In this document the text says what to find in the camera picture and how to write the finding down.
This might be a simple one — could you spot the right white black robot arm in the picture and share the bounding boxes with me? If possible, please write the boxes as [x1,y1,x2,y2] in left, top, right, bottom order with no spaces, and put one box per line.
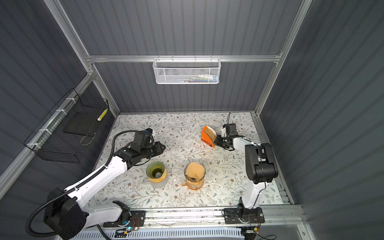
[215,124,279,224]

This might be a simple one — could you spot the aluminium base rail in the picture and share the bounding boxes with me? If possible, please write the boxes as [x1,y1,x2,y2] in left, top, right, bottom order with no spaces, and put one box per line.
[141,205,307,229]

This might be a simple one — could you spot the clear frosted glass carafe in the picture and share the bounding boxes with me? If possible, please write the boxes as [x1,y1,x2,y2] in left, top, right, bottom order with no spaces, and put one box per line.
[150,181,167,189]

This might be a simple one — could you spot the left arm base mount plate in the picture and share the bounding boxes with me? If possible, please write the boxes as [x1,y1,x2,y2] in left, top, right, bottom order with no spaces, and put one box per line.
[103,211,146,228]

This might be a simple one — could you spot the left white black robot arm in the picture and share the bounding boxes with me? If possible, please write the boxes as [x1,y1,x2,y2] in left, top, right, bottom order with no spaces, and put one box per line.
[44,129,166,240]

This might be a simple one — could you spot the black pad in side basket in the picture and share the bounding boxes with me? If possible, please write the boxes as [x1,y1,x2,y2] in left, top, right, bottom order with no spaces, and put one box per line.
[63,113,101,137]

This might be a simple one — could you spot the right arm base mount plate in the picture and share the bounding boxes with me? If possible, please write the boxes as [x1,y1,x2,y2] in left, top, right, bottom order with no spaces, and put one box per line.
[221,208,265,225]

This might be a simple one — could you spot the green glass dripper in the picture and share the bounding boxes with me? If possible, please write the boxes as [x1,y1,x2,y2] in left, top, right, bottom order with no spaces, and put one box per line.
[146,161,166,179]

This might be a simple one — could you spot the yellow marker in black basket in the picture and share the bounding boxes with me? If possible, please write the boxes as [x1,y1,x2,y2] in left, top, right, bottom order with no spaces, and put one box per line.
[97,108,109,122]

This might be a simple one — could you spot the orange coffee filter box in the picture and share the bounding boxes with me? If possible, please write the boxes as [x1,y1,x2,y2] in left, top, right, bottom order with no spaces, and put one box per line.
[201,126,215,148]

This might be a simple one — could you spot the brown paper coffee filters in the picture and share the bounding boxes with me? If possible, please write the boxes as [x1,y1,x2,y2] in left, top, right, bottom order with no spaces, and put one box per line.
[207,127,217,142]

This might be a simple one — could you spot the orange glass carafe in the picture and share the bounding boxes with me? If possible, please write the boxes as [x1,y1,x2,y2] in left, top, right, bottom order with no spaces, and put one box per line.
[182,180,204,191]

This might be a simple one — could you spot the black corrugated cable conduit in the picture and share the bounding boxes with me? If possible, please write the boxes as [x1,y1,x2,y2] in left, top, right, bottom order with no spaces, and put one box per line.
[25,129,142,240]

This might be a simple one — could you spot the black wire side basket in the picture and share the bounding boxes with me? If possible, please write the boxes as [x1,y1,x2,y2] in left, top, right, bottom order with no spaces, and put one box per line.
[24,89,109,164]

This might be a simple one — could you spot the pens in white basket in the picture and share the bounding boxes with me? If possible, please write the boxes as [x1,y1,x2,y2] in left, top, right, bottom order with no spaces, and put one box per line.
[178,75,219,84]

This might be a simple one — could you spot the wooden dripper ring stand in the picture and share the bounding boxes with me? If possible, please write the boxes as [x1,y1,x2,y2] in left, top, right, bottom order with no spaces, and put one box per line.
[185,180,204,187]

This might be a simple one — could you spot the white wire wall basket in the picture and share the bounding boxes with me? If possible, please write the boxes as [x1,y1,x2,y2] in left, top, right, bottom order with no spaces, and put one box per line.
[153,59,222,85]

